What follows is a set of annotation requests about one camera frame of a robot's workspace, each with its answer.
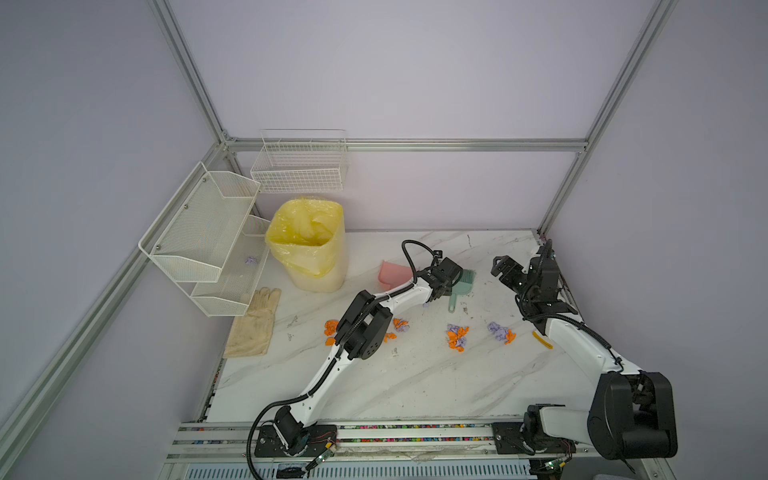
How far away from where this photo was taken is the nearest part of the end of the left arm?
791mm

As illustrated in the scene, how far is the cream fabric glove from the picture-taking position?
902 mm

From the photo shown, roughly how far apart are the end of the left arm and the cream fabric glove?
54cm
